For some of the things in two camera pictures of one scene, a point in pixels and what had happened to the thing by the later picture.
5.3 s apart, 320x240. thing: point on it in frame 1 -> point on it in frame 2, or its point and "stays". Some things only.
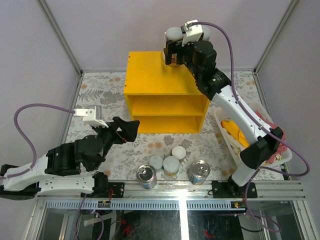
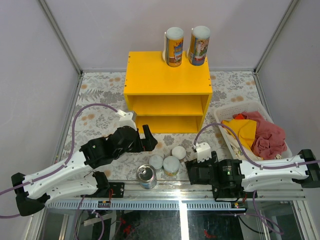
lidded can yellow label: [171, 174] stays
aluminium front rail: [182, 190] stays
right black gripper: [176, 47] -> [194, 163]
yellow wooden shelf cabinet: [164, 99] stays
